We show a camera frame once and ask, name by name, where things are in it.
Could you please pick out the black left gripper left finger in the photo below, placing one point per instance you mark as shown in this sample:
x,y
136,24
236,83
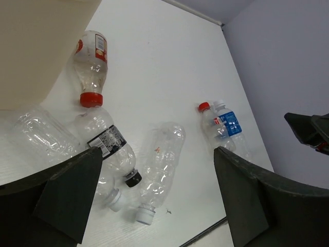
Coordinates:
x,y
51,207

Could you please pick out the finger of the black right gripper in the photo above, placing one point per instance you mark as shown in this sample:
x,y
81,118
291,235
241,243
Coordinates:
x,y
310,130

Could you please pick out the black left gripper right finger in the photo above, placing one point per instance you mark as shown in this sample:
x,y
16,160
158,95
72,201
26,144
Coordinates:
x,y
266,209

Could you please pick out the clear bottle blue label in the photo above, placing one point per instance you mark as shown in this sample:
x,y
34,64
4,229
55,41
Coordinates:
x,y
234,129

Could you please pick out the clear bottle black label cap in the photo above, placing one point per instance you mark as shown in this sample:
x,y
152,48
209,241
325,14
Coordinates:
x,y
97,129

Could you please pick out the small clear bottle red cap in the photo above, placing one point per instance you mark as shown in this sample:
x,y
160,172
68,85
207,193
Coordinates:
x,y
214,129

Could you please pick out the clear bottle red cap label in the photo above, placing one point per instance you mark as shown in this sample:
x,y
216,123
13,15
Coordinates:
x,y
90,65

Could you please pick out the cream plastic bin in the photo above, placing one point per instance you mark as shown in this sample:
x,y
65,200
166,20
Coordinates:
x,y
37,39

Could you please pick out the clear bottle white cap hidden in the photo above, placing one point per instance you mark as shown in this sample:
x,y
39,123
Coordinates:
x,y
107,195

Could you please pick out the clear crushed bottle no label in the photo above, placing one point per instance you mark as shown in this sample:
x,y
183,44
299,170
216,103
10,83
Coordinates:
x,y
42,136

